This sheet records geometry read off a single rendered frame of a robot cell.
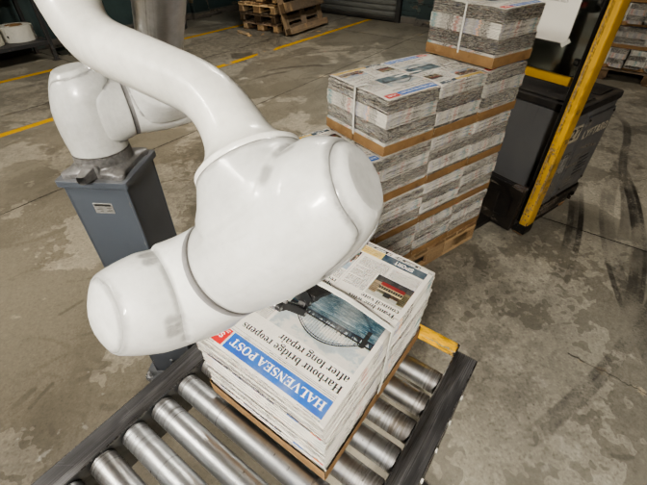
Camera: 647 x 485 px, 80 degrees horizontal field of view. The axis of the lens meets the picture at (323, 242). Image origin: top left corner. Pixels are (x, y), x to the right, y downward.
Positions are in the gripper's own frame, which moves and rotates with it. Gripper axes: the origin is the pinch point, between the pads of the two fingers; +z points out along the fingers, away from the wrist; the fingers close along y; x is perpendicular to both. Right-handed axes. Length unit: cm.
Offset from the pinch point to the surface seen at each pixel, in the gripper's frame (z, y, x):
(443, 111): 108, -39, -25
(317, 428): -15.9, 19.4, 13.0
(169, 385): -10.1, 39.4, -23.3
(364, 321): -1.0, 8.6, 9.4
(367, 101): 81, -33, -46
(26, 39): 201, -13, -641
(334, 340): -6.5, 11.3, 7.5
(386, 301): 4.7, 5.8, 10.2
